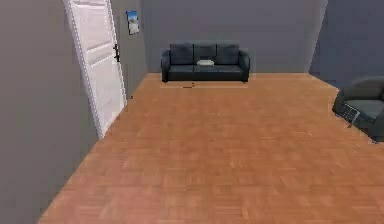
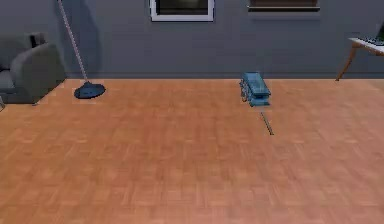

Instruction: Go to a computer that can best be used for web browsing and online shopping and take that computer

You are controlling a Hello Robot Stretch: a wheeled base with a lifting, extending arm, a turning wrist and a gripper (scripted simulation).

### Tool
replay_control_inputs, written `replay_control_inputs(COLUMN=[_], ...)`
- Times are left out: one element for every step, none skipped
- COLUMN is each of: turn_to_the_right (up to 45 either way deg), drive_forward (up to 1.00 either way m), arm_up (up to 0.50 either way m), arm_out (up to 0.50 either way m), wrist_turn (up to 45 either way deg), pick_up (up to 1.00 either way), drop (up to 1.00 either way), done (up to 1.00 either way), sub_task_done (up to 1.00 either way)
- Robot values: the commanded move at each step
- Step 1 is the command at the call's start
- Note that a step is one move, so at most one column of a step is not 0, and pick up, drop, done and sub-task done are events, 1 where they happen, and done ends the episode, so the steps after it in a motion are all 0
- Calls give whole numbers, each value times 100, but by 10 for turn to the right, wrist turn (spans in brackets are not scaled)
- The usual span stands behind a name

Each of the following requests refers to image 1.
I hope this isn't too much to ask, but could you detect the white room door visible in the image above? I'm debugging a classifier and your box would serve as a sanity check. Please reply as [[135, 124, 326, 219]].
[[63, 0, 128, 140]]

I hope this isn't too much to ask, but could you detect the dark grey armchair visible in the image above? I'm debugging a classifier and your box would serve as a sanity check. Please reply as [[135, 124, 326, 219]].
[[331, 76, 384, 143]]

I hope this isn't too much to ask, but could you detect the dark blue sofa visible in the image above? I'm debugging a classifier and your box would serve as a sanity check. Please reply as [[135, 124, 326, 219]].
[[160, 42, 251, 84]]

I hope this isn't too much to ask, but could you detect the blue framed wall picture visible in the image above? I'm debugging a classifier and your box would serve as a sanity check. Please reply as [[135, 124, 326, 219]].
[[125, 10, 141, 36]]

